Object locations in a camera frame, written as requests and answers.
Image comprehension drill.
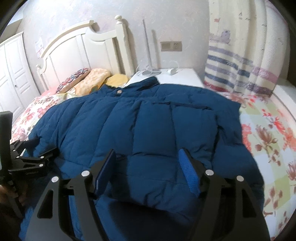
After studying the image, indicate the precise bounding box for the navy blue puffer jacket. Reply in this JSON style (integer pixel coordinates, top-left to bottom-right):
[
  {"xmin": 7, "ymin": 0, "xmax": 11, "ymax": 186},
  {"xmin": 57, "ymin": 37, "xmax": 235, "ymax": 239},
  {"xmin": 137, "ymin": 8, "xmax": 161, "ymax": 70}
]
[{"xmin": 25, "ymin": 77, "xmax": 264, "ymax": 240}]

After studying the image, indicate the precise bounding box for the white wardrobe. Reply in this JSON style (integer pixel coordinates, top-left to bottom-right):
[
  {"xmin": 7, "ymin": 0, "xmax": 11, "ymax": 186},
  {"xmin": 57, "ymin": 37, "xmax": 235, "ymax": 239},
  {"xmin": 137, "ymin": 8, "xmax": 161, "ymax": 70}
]
[{"xmin": 0, "ymin": 32, "xmax": 40, "ymax": 121}]

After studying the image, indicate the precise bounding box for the floral bed quilt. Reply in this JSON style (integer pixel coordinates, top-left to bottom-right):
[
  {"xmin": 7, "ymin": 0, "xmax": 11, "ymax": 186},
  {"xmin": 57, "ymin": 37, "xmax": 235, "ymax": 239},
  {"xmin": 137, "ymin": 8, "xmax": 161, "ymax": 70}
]
[{"xmin": 12, "ymin": 93, "xmax": 295, "ymax": 240}]

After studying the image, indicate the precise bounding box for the patterned red blue pillow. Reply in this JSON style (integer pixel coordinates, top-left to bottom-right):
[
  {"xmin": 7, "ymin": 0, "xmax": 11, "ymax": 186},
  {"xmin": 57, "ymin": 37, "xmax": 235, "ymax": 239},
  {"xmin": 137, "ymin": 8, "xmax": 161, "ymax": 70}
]
[{"xmin": 56, "ymin": 68, "xmax": 90, "ymax": 94}]

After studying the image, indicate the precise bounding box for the orange floral pillow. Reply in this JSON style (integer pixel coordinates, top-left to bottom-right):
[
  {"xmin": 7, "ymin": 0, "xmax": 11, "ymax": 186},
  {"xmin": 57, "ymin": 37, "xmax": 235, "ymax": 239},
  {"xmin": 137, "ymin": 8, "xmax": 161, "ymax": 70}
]
[{"xmin": 69, "ymin": 68, "xmax": 111, "ymax": 96}]

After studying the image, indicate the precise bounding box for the yellow pillow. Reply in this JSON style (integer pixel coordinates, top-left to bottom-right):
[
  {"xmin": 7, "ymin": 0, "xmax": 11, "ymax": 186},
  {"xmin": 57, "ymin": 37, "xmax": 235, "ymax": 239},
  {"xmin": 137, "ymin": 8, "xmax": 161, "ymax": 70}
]
[{"xmin": 105, "ymin": 74, "xmax": 129, "ymax": 88}]

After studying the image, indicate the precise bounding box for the white wooden headboard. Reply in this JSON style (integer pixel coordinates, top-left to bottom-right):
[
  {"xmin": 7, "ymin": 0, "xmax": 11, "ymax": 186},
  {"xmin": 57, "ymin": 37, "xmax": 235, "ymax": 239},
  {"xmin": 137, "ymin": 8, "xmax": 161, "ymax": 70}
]
[{"xmin": 36, "ymin": 15, "xmax": 135, "ymax": 90}]

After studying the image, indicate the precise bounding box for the white bedside table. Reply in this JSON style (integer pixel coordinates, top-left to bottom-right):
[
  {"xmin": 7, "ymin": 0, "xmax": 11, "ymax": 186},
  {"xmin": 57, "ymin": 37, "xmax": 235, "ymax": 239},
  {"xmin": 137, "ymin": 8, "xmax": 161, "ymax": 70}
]
[{"xmin": 125, "ymin": 68, "xmax": 204, "ymax": 88}]

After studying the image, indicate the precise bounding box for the white desk lamp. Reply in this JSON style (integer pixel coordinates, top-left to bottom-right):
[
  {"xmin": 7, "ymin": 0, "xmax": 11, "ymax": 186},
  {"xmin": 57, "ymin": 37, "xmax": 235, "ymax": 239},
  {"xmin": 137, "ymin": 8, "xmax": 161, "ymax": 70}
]
[{"xmin": 140, "ymin": 19, "xmax": 161, "ymax": 77}]

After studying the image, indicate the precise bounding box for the striped cream curtain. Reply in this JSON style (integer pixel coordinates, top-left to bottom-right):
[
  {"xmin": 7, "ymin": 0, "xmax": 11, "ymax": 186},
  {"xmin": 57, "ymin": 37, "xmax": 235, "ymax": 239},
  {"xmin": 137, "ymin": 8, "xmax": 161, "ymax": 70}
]
[{"xmin": 204, "ymin": 1, "xmax": 289, "ymax": 96}]

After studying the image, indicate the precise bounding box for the white charger with cable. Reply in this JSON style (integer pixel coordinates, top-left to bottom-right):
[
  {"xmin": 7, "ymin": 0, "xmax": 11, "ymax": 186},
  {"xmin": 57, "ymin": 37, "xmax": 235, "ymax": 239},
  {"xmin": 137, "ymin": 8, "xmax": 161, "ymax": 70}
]
[{"xmin": 166, "ymin": 60, "xmax": 180, "ymax": 76}]

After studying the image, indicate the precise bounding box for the beige wall socket plate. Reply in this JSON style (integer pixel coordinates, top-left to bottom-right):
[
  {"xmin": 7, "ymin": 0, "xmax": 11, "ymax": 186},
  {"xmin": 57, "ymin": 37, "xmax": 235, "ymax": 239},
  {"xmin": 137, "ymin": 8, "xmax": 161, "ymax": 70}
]
[{"xmin": 160, "ymin": 41, "xmax": 182, "ymax": 52}]

